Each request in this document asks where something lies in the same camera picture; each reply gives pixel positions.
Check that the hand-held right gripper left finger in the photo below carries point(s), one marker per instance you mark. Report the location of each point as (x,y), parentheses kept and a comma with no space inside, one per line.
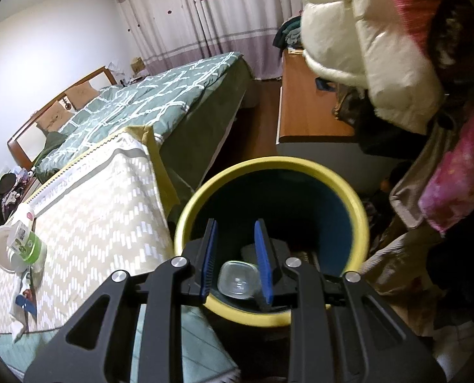
(208,263)

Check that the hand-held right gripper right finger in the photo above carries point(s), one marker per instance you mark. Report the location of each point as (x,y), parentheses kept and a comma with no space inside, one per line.
(263,263)

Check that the clear plastic container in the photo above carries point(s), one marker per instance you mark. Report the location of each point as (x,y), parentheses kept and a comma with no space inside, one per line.
(237,279)

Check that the blue bin with yellow rim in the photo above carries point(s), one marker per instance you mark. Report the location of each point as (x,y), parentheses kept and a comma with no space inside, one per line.
(333,223)

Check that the printed wrapper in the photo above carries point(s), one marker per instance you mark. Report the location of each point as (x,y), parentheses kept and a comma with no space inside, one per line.
(25,299)

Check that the white plastic bowl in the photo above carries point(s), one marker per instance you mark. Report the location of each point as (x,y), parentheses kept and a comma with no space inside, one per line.
(1,247)

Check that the patterned tablecloth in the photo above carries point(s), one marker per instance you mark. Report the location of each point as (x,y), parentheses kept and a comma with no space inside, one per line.
(101,215)

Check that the beige fabric bag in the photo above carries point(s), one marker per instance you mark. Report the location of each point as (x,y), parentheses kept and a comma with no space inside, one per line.
(404,247)

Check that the wooden desk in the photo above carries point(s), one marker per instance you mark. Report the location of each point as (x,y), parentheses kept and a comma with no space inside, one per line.
(309,107)

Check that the wooden bed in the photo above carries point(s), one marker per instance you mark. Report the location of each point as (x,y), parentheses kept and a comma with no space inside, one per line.
(221,99)

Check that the dark patterned bag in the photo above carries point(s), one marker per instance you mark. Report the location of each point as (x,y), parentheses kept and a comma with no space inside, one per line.
(347,107)

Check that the green checked duvet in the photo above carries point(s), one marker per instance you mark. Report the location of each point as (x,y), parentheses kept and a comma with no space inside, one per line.
(141,99)

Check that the dark green cloth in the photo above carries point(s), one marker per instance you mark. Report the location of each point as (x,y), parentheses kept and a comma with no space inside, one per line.
(51,145)

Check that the tan tissue box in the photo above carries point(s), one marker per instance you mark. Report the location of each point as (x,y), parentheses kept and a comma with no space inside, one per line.
(137,67)

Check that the tan embroidered pillow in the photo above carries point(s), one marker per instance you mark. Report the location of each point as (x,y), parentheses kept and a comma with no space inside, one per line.
(83,95)
(55,116)

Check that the dark jacket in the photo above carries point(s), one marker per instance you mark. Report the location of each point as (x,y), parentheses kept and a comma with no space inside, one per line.
(1,199)

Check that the pink floral garment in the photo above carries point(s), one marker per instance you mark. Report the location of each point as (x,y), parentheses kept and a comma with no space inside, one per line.
(460,167)

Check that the pile of clothes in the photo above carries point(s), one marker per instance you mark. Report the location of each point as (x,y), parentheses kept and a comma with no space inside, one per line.
(289,34)

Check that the white puffer jacket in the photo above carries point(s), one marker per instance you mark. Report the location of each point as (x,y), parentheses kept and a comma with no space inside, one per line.
(380,48)

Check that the pink and white curtain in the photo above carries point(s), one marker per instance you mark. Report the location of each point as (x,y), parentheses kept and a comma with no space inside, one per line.
(205,16)

